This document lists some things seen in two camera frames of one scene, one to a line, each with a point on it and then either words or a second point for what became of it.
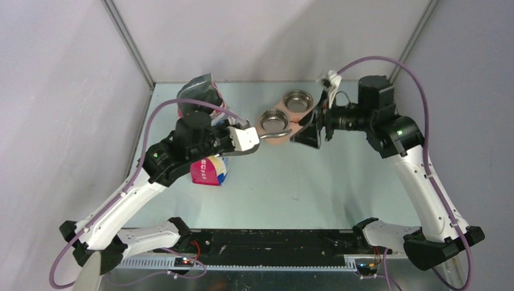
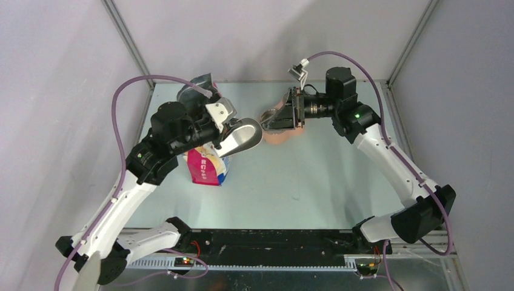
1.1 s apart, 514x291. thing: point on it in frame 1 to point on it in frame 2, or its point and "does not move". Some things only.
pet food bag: (207, 170) does not move
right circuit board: (367, 268) does not move
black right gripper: (310, 134) to (290, 119)
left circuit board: (182, 262) does not move
